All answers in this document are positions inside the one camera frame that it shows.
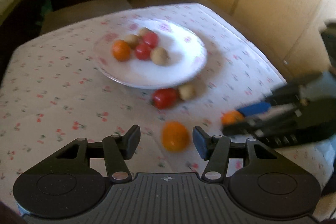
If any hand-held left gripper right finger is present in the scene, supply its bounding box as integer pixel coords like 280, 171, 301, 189
192, 126, 289, 183

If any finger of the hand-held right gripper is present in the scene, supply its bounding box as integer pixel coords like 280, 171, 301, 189
223, 119, 300, 138
236, 72, 324, 117

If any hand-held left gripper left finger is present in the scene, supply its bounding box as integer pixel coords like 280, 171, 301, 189
52, 124, 141, 184

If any small orange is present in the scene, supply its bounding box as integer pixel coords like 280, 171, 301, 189
221, 110, 244, 126
161, 121, 190, 152

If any white floral plate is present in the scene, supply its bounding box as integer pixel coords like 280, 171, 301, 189
93, 18, 208, 90

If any large orange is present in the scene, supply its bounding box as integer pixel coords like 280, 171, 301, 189
112, 40, 131, 62

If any red tomato with dark stem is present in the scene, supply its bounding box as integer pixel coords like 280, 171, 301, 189
152, 88, 178, 110

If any cherry print tablecloth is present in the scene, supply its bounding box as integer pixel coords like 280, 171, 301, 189
0, 3, 331, 203

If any brown stool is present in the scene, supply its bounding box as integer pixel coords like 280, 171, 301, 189
41, 0, 132, 34

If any green plastic bag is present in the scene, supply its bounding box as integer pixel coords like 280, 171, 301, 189
39, 0, 53, 24

